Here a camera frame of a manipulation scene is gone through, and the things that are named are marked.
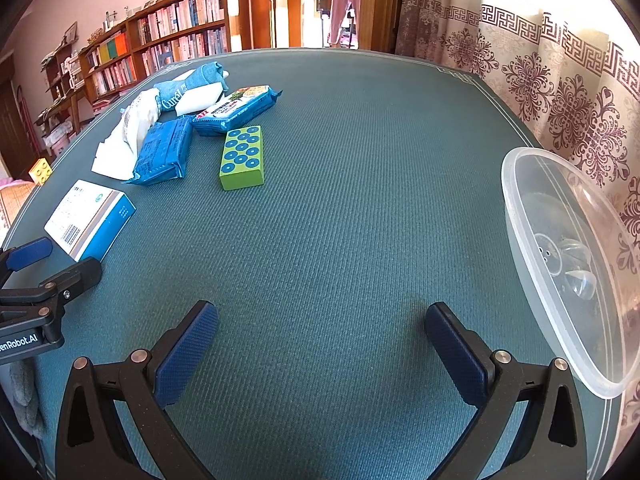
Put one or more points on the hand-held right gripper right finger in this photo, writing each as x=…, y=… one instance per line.
x=457, y=355

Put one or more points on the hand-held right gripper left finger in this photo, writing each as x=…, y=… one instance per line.
x=187, y=355

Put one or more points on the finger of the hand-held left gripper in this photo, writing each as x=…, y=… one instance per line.
x=80, y=272
x=30, y=252

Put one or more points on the white and blue medicine box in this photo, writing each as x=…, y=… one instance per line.
x=85, y=210

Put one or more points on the clear plastic container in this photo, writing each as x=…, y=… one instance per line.
x=550, y=220

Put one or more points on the white sponge with black stripe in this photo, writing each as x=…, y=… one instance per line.
x=202, y=99

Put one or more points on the blue cracker packet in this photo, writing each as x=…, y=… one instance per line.
x=235, y=110

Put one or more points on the yellow toy block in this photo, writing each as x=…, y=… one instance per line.
x=41, y=171

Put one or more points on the dark wooden wardrobe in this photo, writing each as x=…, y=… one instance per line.
x=12, y=125

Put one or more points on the blue tissue packet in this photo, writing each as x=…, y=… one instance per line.
x=162, y=152

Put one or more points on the white plastic packet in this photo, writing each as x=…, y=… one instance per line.
x=131, y=122

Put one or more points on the small wooden shelf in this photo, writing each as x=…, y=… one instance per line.
x=55, y=80

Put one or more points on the green block with blue dots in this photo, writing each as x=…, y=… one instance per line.
x=242, y=155

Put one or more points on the blue rolled towel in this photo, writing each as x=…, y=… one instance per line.
x=197, y=80

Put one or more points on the rows of books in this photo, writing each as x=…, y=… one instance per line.
x=175, y=17

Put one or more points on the wooden bookcase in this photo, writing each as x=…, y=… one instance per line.
x=230, y=15

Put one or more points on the patterned floral curtain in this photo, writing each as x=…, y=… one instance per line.
x=550, y=70

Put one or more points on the hanging pink pants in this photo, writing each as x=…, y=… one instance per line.
x=342, y=5

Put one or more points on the wooden door frame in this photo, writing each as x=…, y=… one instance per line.
x=262, y=5

